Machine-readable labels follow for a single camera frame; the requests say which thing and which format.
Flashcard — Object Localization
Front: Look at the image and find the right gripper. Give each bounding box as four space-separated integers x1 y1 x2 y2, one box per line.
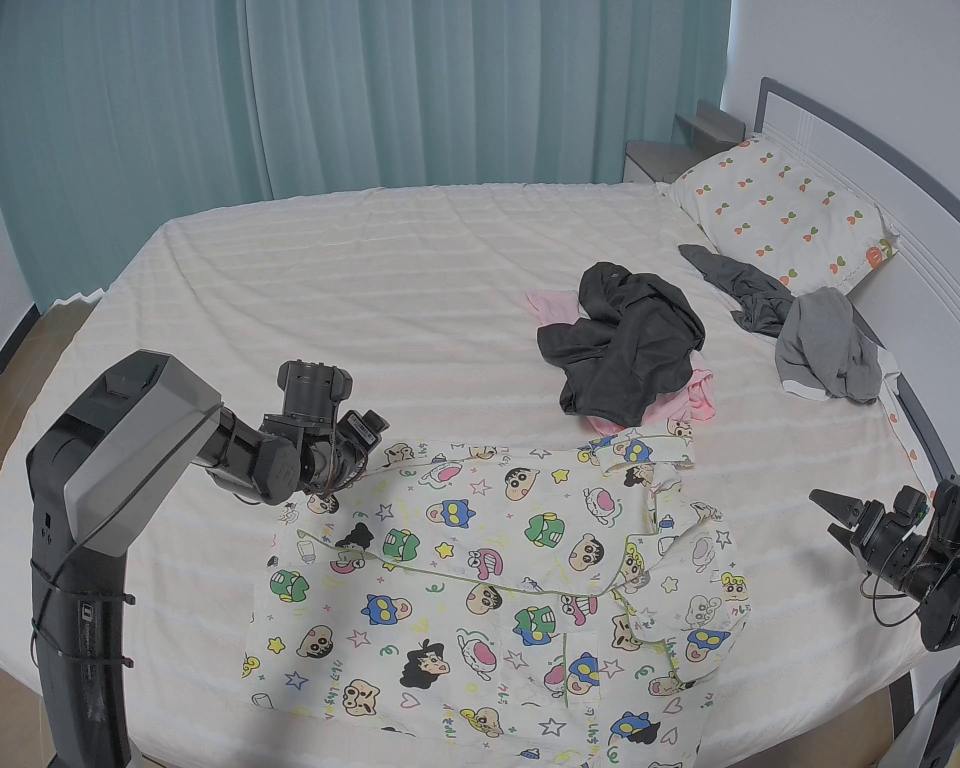
808 489 935 595

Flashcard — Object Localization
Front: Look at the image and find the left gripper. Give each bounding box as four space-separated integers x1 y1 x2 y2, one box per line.
296 407 389 498

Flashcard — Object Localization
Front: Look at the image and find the white printed pyjama top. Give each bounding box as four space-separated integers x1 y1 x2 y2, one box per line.
240 420 753 768

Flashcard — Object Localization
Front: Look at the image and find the bed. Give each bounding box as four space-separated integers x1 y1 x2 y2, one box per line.
0 75 960 768

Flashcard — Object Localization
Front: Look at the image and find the dark grey garment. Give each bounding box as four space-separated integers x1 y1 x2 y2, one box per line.
678 243 798 339

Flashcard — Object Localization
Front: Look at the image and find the pink garment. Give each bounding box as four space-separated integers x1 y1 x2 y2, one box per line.
525 291 717 436

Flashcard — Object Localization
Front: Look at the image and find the black garment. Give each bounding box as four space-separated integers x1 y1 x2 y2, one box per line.
536 262 708 425

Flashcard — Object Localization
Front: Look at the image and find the white printed pillow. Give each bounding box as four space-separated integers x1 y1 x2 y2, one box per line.
667 133 901 297

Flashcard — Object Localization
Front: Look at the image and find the blue-green curtain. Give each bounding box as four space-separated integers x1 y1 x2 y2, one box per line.
0 0 732 316

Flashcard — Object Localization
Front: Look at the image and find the grey bedside table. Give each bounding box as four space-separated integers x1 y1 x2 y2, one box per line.
624 99 744 185

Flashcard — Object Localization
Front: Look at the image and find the black cable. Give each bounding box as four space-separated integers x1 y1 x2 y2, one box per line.
861 572 925 628

